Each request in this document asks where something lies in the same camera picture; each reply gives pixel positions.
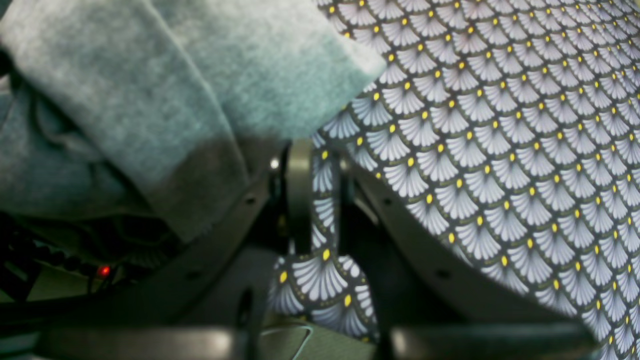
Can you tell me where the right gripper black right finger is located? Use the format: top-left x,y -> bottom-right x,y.
337,155 -> 598,360

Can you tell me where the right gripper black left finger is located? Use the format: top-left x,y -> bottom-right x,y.
35,139 -> 313,360

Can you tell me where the light grey T-shirt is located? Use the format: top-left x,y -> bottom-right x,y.
1,0 -> 386,242

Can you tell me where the fan-patterned table cloth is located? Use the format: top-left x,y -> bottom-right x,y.
269,0 -> 640,360

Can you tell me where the black power strip red switch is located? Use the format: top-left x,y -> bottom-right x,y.
1,235 -> 122,303

